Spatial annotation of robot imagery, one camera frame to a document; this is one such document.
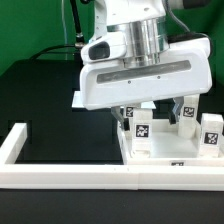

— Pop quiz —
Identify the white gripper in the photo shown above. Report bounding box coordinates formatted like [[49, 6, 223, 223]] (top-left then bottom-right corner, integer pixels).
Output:
[[78, 31, 214, 133]]

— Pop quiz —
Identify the white square table top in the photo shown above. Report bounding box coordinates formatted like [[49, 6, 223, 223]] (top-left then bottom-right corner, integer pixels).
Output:
[[117, 119, 224, 167]]

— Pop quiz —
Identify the white marker tag sheet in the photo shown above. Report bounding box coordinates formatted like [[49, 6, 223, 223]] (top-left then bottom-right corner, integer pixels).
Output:
[[72, 91, 156, 109]]

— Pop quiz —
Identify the white U-shaped fence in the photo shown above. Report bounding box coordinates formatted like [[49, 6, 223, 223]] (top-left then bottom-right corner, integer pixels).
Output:
[[0, 123, 224, 191]]

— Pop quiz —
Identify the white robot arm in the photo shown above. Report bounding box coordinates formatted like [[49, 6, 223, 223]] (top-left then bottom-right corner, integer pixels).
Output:
[[80, 0, 212, 124]]

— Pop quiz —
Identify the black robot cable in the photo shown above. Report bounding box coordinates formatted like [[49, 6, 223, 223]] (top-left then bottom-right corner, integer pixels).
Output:
[[29, 0, 89, 60]]

